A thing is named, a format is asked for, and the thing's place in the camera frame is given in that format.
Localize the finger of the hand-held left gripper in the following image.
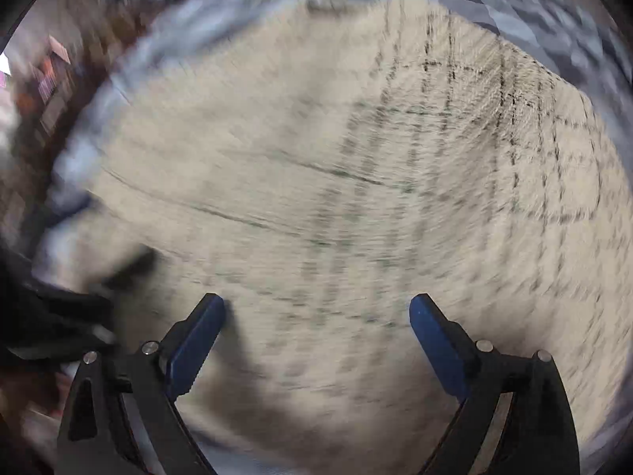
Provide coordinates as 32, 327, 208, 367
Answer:
91, 246, 160, 296

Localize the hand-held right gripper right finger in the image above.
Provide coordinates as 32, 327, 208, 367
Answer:
408, 293, 580, 475

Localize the cream tweed checked jacket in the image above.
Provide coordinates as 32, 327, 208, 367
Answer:
74, 0, 621, 475

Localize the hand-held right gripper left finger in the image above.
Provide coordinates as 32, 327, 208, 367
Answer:
55, 293, 227, 475

